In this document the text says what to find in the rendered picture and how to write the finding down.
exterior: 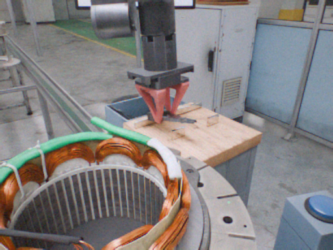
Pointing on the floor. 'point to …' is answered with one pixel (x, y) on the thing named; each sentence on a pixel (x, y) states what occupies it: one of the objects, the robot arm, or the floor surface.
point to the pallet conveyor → (47, 93)
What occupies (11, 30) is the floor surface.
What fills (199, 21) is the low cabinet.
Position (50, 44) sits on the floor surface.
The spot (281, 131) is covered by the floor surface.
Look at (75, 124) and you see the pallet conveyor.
